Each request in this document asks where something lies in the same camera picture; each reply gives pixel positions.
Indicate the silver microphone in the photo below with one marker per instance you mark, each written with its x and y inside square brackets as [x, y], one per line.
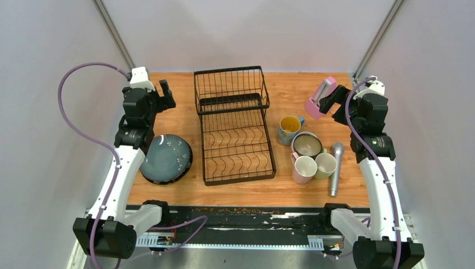
[338, 151]

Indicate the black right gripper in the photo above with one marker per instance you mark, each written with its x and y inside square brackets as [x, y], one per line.
[337, 96]

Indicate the black wire dish rack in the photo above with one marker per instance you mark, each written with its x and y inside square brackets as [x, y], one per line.
[231, 104]

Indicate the pink metronome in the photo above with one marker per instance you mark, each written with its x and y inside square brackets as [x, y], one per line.
[312, 105]

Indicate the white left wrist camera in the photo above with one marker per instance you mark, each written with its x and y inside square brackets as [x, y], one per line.
[140, 78]

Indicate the pink ceramic mug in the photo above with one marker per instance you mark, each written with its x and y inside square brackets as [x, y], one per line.
[304, 168]

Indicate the blue butterfly mug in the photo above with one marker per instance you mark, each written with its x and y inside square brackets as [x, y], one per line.
[289, 127]

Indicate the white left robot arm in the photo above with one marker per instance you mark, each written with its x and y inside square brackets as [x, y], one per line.
[122, 174]

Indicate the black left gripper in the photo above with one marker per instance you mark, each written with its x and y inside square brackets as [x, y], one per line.
[164, 102]

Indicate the patterned ceramic bowl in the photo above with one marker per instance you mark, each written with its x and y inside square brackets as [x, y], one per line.
[307, 144]

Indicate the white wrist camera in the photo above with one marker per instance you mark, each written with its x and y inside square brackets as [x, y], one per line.
[371, 87]
[140, 78]

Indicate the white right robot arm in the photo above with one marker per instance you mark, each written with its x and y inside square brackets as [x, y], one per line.
[385, 242]

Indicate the blue-grey ceramic plate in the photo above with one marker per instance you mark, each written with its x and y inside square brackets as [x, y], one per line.
[169, 158]

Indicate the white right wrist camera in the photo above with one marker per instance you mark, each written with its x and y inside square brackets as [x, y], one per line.
[371, 87]

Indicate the light green mug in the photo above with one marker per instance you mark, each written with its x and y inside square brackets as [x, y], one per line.
[326, 165]

